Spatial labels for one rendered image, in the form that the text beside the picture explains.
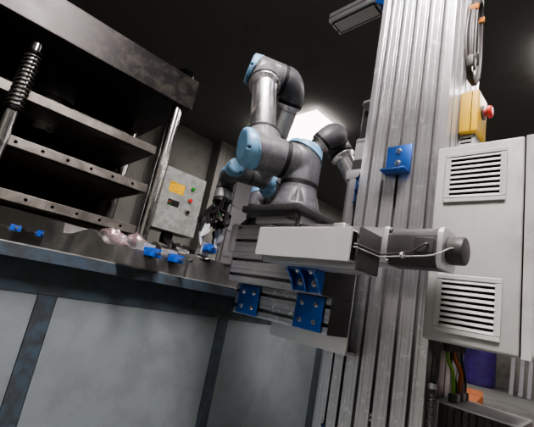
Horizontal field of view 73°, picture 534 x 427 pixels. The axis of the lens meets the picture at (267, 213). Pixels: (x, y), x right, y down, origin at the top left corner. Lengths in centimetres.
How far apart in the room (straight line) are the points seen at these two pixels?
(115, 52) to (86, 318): 146
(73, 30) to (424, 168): 179
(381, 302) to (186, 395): 82
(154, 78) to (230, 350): 155
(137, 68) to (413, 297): 185
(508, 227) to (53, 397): 126
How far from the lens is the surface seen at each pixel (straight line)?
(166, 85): 232
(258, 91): 128
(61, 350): 128
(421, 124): 114
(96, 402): 136
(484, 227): 92
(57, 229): 154
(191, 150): 614
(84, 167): 213
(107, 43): 226
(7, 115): 207
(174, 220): 236
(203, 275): 145
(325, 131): 164
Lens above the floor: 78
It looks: 13 degrees up
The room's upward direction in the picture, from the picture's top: 11 degrees clockwise
